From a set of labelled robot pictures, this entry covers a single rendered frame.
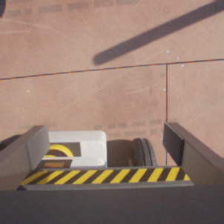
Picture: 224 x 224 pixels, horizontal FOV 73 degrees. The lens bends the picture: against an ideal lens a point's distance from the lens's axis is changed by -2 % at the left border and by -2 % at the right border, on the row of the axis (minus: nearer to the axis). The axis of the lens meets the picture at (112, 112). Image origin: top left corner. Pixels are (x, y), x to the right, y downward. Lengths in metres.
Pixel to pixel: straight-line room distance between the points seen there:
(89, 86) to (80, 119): 0.12
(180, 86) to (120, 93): 0.20
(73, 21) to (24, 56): 0.18
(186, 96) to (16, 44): 0.56
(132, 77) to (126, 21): 0.17
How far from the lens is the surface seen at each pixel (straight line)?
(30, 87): 0.57
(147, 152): 0.44
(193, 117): 0.61
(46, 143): 0.17
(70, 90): 0.53
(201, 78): 0.59
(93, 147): 0.43
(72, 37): 0.53
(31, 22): 0.57
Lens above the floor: 0.51
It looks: 75 degrees down
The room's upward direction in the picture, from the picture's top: 176 degrees clockwise
